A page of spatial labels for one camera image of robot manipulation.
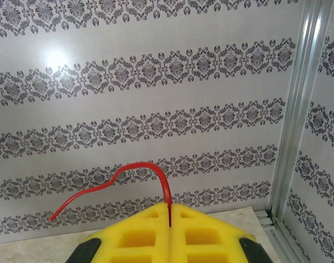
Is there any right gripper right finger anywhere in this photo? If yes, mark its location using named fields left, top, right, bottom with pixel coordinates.
left=169, top=202, right=271, bottom=263

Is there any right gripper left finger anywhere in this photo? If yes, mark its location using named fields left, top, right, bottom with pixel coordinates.
left=66, top=203, right=171, bottom=263

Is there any thin red cable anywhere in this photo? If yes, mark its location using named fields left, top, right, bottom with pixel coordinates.
left=48, top=161, right=175, bottom=228

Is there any aluminium side rail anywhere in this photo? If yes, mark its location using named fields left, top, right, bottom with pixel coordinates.
left=255, top=210, right=303, bottom=263

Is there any aluminium corner post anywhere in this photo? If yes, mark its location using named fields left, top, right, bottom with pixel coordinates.
left=266, top=0, right=334, bottom=228

